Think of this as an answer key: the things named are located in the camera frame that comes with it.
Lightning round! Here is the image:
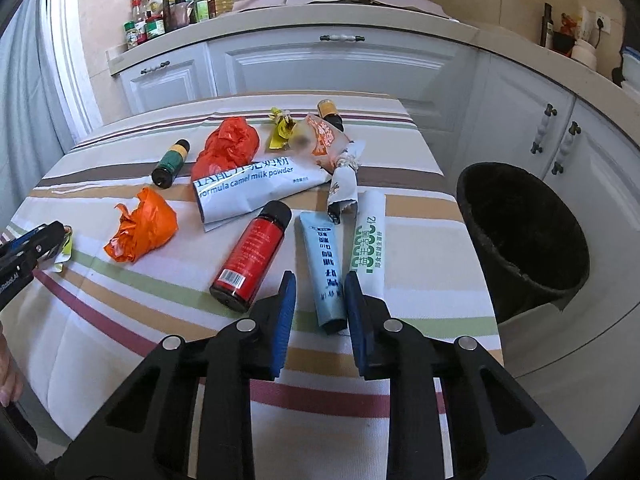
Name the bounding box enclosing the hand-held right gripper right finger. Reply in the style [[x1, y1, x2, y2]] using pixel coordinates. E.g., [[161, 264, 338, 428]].
[[344, 271, 588, 480]]

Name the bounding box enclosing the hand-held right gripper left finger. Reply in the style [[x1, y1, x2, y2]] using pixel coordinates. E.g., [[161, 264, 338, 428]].
[[62, 270, 298, 480]]

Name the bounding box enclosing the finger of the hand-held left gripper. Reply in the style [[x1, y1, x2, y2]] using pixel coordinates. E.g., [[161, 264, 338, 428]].
[[4, 221, 69, 254], [19, 237, 69, 272]]

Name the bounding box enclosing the yellow-green small wrapper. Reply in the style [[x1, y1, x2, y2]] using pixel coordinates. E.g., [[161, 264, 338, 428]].
[[35, 225, 75, 273]]

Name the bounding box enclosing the light blue tube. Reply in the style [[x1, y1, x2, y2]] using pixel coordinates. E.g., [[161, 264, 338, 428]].
[[299, 210, 347, 335]]

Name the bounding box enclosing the white paper wrapper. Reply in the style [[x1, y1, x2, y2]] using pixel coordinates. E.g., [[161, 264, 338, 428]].
[[326, 141, 366, 223]]

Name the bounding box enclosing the clear orange snack bag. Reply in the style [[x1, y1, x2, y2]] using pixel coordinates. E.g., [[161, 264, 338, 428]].
[[292, 113, 351, 168]]

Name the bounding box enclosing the red plastic bag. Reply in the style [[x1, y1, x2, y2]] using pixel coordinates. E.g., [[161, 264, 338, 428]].
[[191, 116, 261, 181]]

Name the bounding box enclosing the black trash bin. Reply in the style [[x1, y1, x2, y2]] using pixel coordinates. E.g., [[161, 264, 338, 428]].
[[456, 162, 592, 326]]

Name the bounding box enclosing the person's left hand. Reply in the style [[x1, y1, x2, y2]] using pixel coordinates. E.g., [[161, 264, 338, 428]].
[[0, 325, 24, 407]]

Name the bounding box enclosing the red bottle with black cap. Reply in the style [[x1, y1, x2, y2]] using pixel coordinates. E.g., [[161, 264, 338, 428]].
[[209, 200, 292, 311]]

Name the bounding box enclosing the orange plastic bag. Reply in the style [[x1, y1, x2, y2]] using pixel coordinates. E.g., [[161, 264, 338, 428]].
[[103, 187, 179, 263]]

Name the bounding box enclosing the white tube with green print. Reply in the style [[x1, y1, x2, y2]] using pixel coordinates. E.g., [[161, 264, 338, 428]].
[[346, 190, 387, 286]]

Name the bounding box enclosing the white milk powder bag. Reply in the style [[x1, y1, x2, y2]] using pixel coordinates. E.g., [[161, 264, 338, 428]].
[[192, 156, 328, 233]]

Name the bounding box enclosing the green bottle with yellow band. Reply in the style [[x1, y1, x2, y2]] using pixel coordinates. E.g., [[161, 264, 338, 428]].
[[151, 138, 191, 189]]

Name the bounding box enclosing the yellow candy wrapper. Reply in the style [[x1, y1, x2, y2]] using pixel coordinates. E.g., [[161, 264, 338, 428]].
[[267, 106, 296, 152]]

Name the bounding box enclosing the small white cabinet drawer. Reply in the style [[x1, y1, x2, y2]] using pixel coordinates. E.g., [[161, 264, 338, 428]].
[[120, 42, 212, 116]]

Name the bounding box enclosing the brown bottle with yellow label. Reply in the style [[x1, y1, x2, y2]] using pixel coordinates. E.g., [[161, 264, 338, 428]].
[[316, 100, 345, 133]]

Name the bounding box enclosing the wide white cabinet drawer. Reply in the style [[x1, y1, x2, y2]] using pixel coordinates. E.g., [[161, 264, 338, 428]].
[[207, 30, 473, 100]]

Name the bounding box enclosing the narrow white cabinet door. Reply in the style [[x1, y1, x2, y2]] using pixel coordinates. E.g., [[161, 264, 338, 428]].
[[470, 52, 576, 181]]

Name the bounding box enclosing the group of condiment bottles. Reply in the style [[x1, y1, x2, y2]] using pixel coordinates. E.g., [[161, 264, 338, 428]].
[[122, 0, 236, 51]]

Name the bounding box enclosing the wide white cabinet door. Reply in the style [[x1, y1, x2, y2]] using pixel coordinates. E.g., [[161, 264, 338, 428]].
[[545, 97, 640, 311]]

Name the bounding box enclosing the beige stone countertop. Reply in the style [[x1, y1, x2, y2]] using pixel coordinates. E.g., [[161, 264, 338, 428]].
[[105, 2, 640, 126]]

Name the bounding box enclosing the pink stove cover cloth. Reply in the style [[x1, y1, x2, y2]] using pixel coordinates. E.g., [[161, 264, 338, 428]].
[[235, 0, 451, 17]]

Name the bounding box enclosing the white jar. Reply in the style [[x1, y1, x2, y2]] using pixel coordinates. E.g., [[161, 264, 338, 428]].
[[571, 40, 599, 68]]

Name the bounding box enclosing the dark glass oil bottle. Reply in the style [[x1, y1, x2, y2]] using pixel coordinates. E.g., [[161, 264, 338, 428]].
[[540, 2, 555, 48]]

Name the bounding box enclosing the white bowl with blue rim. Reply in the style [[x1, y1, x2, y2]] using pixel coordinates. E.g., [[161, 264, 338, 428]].
[[620, 45, 640, 87]]

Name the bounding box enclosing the white door frame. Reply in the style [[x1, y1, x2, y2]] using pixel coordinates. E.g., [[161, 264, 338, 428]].
[[47, 0, 103, 133]]

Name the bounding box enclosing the white bronze door handle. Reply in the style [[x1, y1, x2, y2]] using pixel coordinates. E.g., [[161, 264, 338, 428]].
[[557, 121, 583, 177], [530, 104, 558, 155]]

